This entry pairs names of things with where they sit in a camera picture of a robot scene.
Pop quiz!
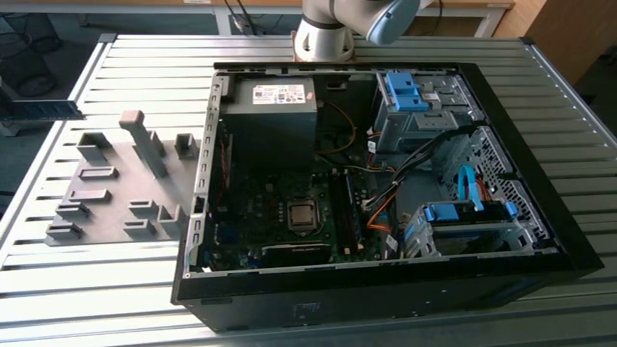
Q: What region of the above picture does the grey parts rack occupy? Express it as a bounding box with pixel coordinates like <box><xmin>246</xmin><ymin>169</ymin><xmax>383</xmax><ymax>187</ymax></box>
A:
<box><xmin>44</xmin><ymin>110</ymin><xmax>203</xmax><ymax>249</ymax></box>

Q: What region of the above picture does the CPU socket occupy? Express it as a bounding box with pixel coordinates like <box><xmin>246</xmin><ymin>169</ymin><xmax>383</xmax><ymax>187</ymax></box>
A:
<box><xmin>286</xmin><ymin>197</ymin><xmax>323</xmax><ymax>236</ymax></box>

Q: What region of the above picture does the black graphics card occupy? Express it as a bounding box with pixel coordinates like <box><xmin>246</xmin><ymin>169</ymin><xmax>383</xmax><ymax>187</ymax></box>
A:
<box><xmin>260</xmin><ymin>241</ymin><xmax>335</xmax><ymax>269</ymax></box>

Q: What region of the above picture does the blue flat wire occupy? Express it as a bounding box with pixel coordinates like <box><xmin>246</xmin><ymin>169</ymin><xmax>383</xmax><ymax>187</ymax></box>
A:
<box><xmin>456</xmin><ymin>164</ymin><xmax>487</xmax><ymax>213</ymax></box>

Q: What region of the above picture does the low grey disk bay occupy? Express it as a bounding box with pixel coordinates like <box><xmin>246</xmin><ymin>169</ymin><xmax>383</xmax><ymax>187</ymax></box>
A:
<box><xmin>403</xmin><ymin>202</ymin><xmax>556</xmax><ymax>260</ymax></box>

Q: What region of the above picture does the red wire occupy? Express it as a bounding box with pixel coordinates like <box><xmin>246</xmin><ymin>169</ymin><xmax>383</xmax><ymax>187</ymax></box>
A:
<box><xmin>219</xmin><ymin>139</ymin><xmax>232</xmax><ymax>191</ymax></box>

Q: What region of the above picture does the hard disk in blue carrier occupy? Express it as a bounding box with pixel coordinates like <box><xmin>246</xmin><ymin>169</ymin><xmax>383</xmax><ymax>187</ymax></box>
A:
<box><xmin>423</xmin><ymin>201</ymin><xmax>521</xmax><ymax>228</ymax></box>

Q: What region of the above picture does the orange wire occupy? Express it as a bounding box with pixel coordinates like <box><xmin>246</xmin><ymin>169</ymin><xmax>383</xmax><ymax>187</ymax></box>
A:
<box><xmin>365</xmin><ymin>191</ymin><xmax>401</xmax><ymax>232</ymax></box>

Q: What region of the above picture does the black mesh bin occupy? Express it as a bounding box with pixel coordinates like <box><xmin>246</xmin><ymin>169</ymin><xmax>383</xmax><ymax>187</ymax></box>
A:
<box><xmin>0</xmin><ymin>12</ymin><xmax>64</xmax><ymax>98</ymax></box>

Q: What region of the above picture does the yellow wire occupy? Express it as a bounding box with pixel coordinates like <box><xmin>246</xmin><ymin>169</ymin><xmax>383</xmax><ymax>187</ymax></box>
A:
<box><xmin>316</xmin><ymin>100</ymin><xmax>359</xmax><ymax>155</ymax></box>

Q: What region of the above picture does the black cable bundle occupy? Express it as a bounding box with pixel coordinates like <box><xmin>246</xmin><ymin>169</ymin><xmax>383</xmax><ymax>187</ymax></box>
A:
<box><xmin>361</xmin><ymin>124</ymin><xmax>476</xmax><ymax>214</ymax></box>

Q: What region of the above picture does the white-framed wooden desk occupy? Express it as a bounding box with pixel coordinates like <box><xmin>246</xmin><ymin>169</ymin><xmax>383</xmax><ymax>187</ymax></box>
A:
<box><xmin>67</xmin><ymin>0</ymin><xmax>516</xmax><ymax>37</ymax></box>

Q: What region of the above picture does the blue-green RAM stick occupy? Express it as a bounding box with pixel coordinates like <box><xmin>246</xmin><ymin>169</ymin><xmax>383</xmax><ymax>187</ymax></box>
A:
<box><xmin>344</xmin><ymin>168</ymin><xmax>365</xmax><ymax>250</ymax></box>
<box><xmin>0</xmin><ymin>99</ymin><xmax>90</xmax><ymax>121</ymax></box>

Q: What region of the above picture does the tall grey drive cage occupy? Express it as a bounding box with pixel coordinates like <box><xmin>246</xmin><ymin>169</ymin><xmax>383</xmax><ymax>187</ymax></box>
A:
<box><xmin>373</xmin><ymin>72</ymin><xmax>487</xmax><ymax>156</ymax></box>

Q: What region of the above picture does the black PC case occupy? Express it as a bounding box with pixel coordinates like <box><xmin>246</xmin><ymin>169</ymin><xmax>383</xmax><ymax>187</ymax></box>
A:
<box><xmin>171</xmin><ymin>61</ymin><xmax>607</xmax><ymax>333</ymax></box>

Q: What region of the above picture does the brown wooden cabinet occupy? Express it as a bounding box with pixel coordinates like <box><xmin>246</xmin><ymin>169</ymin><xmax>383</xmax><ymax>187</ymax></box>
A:
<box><xmin>491</xmin><ymin>0</ymin><xmax>617</xmax><ymax>86</ymax></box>

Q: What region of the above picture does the grey power supply unit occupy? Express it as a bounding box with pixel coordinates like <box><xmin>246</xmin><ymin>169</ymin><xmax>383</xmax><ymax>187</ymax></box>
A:
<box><xmin>222</xmin><ymin>78</ymin><xmax>320</xmax><ymax>171</ymax></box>

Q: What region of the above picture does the green motherboard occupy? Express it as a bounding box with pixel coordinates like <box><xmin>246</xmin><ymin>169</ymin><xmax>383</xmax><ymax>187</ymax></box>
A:
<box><xmin>207</xmin><ymin>164</ymin><xmax>404</xmax><ymax>271</ymax></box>

